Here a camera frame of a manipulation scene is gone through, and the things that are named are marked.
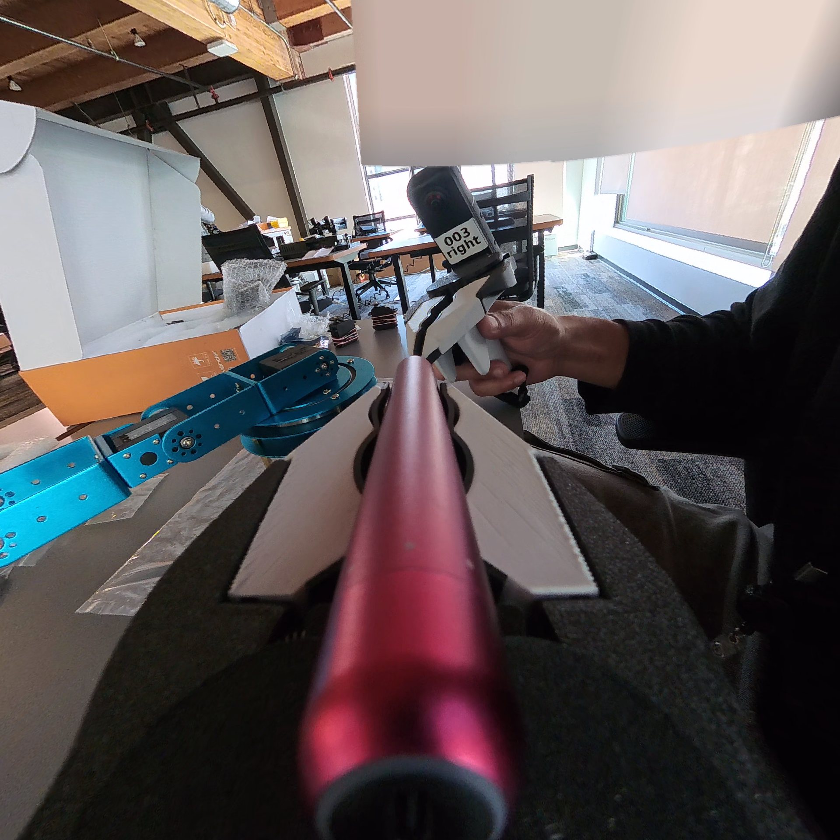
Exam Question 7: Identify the person's dark upper body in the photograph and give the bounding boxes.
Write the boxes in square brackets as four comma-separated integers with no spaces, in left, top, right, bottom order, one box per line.
[738,157,840,840]

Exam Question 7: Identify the person's grey trousers lap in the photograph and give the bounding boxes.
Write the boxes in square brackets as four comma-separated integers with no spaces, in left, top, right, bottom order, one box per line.
[525,433,782,664]

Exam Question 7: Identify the person's right hand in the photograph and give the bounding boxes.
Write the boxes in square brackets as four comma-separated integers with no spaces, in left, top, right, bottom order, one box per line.
[453,302,632,399]

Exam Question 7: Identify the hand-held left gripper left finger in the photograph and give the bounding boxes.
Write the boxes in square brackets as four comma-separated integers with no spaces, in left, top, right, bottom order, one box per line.
[228,384,396,603]

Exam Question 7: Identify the red electric screwdriver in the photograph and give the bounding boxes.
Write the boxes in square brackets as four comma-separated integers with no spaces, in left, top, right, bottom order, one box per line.
[298,356,521,840]

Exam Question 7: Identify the person's right forearm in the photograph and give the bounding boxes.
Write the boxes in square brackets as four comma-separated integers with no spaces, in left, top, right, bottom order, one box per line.
[577,272,840,460]

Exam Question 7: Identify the black swivel office chair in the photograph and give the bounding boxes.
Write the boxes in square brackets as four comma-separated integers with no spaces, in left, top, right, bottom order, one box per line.
[350,210,396,304]

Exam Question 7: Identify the clear plastic bag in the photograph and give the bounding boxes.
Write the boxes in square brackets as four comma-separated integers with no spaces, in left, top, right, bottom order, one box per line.
[77,449,265,618]

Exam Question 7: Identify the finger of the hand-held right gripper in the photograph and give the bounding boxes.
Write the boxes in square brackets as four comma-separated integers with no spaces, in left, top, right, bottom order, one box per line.
[404,291,455,360]
[423,278,491,383]

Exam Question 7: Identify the window roller blind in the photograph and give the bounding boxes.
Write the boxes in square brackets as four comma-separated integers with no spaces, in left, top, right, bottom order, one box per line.
[596,121,823,258]

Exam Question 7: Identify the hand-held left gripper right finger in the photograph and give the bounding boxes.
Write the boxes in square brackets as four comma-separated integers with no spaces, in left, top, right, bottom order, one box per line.
[437,382,601,598]

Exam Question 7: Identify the wooden top office desk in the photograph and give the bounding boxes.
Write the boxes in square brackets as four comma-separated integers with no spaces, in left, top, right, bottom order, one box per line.
[360,214,565,316]
[202,239,366,322]

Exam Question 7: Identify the white and orange cardboard box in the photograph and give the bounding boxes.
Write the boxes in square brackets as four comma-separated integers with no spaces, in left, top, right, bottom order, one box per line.
[0,101,304,427]

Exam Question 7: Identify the black slatted office chair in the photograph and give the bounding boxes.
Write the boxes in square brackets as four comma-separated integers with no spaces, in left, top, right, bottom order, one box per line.
[471,174,547,311]

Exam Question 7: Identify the bubble wrap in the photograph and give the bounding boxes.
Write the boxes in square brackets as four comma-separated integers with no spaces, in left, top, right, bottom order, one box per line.
[221,257,288,316]

